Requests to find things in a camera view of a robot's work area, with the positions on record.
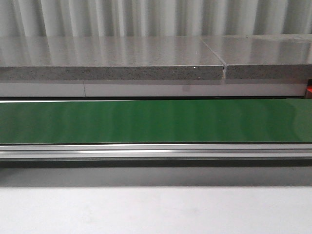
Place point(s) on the red plastic tray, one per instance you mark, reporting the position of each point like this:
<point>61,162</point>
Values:
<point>308,92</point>

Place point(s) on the green conveyor belt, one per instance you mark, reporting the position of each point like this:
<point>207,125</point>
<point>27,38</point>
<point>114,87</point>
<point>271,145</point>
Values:
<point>185,129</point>

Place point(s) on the grey stone counter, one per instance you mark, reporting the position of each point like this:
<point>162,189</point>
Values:
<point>273,66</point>

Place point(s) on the white pleated curtain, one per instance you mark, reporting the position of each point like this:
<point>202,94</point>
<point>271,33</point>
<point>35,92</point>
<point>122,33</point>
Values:
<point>122,18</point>

